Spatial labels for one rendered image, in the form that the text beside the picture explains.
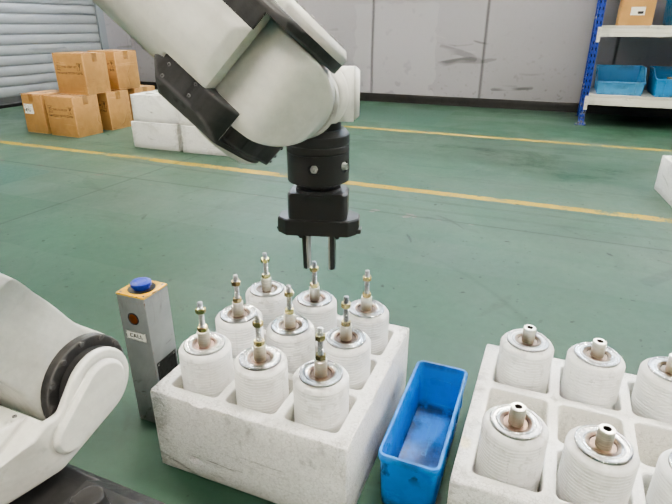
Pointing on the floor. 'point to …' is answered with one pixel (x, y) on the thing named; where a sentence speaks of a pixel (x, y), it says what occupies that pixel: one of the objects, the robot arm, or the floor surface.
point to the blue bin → (421, 434)
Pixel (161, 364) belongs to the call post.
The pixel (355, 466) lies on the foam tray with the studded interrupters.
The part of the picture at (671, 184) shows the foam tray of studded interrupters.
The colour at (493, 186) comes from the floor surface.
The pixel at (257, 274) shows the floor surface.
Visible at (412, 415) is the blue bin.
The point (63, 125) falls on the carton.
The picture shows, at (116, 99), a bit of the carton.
